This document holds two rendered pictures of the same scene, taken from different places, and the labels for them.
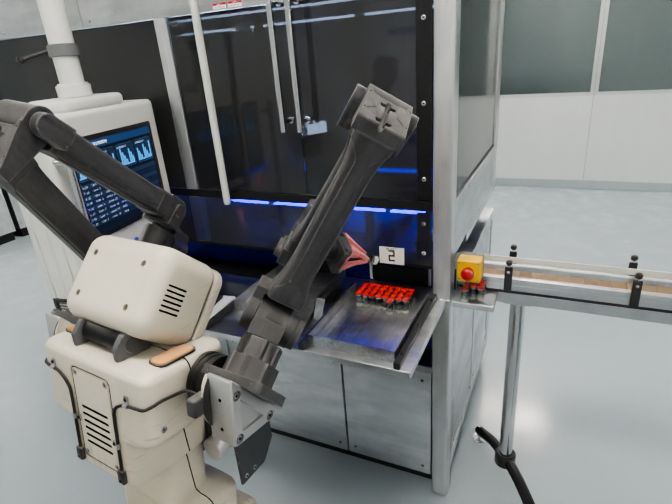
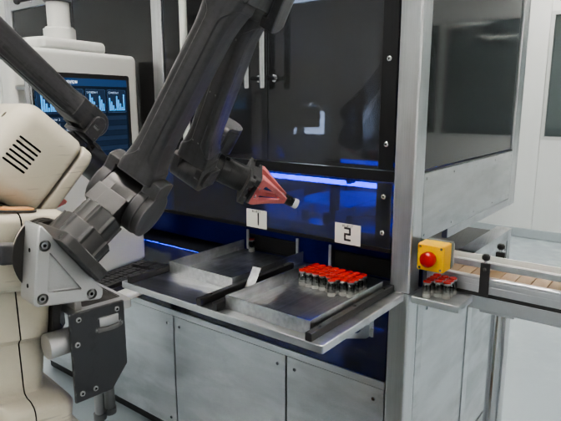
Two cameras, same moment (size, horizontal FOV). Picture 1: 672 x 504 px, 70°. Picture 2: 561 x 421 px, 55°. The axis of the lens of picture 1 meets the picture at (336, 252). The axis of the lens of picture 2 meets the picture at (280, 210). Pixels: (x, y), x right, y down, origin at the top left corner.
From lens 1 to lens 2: 0.39 m
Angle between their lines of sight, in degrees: 16
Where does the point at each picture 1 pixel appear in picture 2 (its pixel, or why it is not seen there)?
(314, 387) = (255, 395)
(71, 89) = (55, 31)
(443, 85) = (410, 38)
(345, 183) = (195, 38)
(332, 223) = (182, 83)
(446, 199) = (408, 168)
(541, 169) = not seen: outside the picture
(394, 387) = (341, 405)
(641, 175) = not seen: outside the picture
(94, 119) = (68, 59)
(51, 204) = not seen: outside the picture
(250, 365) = (73, 223)
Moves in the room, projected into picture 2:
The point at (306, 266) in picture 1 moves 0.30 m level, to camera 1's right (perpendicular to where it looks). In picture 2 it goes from (154, 132) to (362, 134)
